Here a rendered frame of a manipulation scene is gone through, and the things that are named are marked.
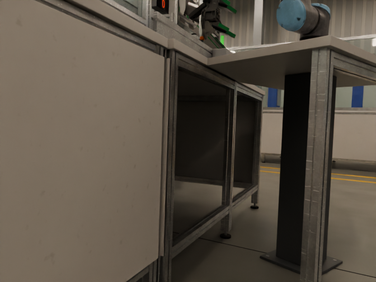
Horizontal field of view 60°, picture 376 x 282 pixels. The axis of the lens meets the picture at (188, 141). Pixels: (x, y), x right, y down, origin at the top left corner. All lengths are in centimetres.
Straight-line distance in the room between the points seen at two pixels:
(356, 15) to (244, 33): 317
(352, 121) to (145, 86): 471
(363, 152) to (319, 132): 443
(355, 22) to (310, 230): 957
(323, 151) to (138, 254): 61
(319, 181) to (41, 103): 76
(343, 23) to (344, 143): 558
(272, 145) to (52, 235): 510
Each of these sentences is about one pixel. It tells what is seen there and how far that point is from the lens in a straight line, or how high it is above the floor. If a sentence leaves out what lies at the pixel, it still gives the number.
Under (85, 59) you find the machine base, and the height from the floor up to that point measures 72.
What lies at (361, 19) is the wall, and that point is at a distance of 1044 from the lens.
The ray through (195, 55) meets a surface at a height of 84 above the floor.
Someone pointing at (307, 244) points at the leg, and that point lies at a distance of 108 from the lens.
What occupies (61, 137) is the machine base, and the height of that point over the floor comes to 56.
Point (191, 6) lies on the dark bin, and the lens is 220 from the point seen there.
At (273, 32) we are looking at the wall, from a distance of 1074.
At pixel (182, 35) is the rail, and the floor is 94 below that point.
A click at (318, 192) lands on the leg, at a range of 103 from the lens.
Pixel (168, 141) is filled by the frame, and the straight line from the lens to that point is 103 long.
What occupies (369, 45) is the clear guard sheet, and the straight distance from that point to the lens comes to 560.
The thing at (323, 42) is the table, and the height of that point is 84.
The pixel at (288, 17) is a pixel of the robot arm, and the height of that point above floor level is 103.
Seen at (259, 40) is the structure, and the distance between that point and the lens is 962.
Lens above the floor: 59
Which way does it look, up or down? 3 degrees down
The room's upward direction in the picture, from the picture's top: 2 degrees clockwise
